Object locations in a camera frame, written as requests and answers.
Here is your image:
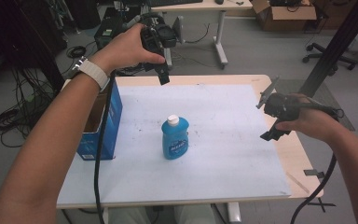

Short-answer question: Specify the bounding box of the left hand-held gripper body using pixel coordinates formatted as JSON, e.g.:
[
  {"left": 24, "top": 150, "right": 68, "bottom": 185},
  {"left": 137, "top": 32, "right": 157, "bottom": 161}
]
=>
[{"left": 139, "top": 12, "right": 186, "bottom": 68}]

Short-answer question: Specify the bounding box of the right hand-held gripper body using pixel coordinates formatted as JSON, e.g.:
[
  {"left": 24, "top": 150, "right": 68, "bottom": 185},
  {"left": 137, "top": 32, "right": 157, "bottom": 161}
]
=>
[{"left": 255, "top": 76, "right": 303, "bottom": 126}]

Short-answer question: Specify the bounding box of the person's right hand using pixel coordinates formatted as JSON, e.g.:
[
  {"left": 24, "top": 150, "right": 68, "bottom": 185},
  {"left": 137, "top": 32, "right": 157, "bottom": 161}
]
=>
[{"left": 274, "top": 92, "right": 340, "bottom": 147}]

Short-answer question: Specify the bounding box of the person's left hand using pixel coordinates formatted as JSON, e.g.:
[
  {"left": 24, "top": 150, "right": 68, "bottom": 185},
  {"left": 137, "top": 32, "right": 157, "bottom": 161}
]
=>
[{"left": 89, "top": 22, "right": 167, "bottom": 77}]

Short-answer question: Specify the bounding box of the black keyboard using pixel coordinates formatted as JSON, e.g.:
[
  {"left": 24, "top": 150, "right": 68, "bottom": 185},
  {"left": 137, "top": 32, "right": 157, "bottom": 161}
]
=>
[{"left": 150, "top": 0, "right": 204, "bottom": 8}]

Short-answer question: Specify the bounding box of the light blue table mat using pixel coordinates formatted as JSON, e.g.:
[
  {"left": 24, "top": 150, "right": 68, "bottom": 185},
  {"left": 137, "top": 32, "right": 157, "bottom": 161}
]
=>
[{"left": 56, "top": 83, "right": 293, "bottom": 207}]

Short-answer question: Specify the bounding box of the black computer tower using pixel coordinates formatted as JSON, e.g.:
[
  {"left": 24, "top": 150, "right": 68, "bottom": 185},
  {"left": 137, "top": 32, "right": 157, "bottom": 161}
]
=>
[{"left": 92, "top": 7, "right": 127, "bottom": 51}]

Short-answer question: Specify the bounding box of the black tape strip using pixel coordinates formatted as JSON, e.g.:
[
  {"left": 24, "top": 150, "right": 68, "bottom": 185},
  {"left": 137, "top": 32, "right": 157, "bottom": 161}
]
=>
[{"left": 303, "top": 168, "right": 326, "bottom": 179}]

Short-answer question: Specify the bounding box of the white desk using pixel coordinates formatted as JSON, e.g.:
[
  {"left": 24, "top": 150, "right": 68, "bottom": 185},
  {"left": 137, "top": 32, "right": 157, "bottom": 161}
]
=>
[{"left": 150, "top": 0, "right": 255, "bottom": 70}]

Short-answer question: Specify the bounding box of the white wristwatch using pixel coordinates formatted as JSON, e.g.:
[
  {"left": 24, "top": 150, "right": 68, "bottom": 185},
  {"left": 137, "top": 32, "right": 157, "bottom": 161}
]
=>
[{"left": 70, "top": 55, "right": 112, "bottom": 93}]

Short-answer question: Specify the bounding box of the blue bottle with white cap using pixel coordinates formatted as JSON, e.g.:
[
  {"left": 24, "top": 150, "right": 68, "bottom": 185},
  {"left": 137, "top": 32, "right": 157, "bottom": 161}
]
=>
[{"left": 160, "top": 113, "right": 190, "bottom": 161}]

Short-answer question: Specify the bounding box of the black office chair base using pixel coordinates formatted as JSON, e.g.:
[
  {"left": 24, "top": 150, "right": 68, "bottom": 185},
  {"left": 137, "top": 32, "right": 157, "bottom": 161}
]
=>
[{"left": 301, "top": 42, "right": 358, "bottom": 72}]

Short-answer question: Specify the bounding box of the blue cardboard box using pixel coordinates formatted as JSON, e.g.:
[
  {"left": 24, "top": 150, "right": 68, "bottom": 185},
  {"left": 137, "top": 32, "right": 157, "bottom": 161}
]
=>
[{"left": 76, "top": 78, "right": 124, "bottom": 161}]

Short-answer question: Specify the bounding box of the black tape cross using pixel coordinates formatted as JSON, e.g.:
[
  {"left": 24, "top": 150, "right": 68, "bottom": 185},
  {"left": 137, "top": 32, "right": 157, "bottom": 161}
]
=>
[{"left": 307, "top": 197, "right": 337, "bottom": 214}]

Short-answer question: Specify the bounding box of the black metal stand pole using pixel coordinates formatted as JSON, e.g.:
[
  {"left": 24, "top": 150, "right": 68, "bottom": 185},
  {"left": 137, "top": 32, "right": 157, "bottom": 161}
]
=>
[{"left": 297, "top": 0, "right": 358, "bottom": 99}]

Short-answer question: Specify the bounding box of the white table leg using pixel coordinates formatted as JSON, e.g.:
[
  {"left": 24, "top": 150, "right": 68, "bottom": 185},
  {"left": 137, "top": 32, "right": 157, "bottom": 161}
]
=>
[{"left": 226, "top": 201, "right": 242, "bottom": 224}]

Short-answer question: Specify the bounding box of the brown cardboard box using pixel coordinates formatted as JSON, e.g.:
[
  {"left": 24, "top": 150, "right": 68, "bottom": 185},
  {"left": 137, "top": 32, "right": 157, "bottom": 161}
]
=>
[{"left": 251, "top": 0, "right": 319, "bottom": 33}]

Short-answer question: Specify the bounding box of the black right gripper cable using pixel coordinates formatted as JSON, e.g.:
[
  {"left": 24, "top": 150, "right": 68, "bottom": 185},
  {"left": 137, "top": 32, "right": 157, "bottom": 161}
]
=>
[{"left": 289, "top": 96, "right": 346, "bottom": 224}]

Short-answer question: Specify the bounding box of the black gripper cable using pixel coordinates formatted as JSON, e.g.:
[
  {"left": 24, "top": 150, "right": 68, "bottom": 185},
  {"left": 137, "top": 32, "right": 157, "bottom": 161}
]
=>
[
  {"left": 92, "top": 70, "right": 117, "bottom": 224},
  {"left": 289, "top": 96, "right": 346, "bottom": 224}
]

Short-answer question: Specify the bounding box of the coiled black cable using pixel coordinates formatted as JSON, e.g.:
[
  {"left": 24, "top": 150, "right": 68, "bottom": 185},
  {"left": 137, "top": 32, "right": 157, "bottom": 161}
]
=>
[{"left": 65, "top": 45, "right": 89, "bottom": 60}]

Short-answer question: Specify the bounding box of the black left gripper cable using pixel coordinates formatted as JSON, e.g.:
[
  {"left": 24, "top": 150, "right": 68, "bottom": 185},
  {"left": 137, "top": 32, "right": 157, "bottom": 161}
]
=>
[{"left": 92, "top": 70, "right": 117, "bottom": 224}]

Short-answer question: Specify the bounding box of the bundle of black floor cables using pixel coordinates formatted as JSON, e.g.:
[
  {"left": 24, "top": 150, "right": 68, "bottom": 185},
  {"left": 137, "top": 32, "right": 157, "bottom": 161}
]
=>
[{"left": 0, "top": 46, "right": 58, "bottom": 149}]

